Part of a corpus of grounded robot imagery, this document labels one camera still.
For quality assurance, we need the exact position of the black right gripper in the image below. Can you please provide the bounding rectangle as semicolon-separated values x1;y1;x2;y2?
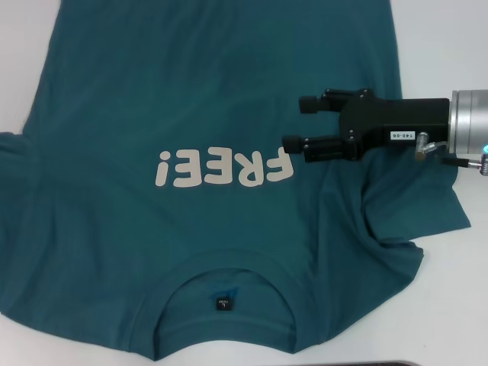
282;88;451;164

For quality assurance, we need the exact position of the teal T-shirt with FREE print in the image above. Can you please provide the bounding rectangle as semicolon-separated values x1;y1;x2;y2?
0;0;472;342

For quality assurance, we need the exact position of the right arm silver plug cable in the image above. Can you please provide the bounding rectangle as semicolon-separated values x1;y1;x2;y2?
413;131;488;172

